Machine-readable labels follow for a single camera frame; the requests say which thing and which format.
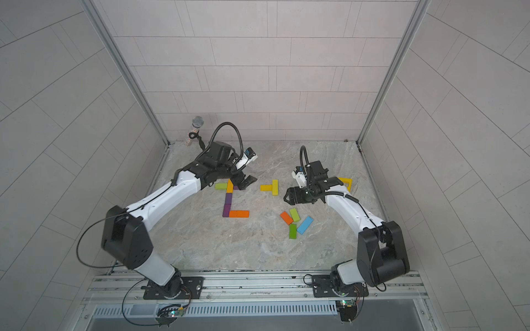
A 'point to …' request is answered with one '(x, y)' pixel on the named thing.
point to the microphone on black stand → (197, 123)
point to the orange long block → (239, 214)
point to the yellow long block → (275, 187)
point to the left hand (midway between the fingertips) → (253, 168)
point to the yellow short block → (266, 187)
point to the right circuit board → (348, 309)
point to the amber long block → (230, 186)
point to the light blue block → (305, 225)
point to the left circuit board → (166, 316)
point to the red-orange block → (286, 218)
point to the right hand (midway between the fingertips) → (292, 196)
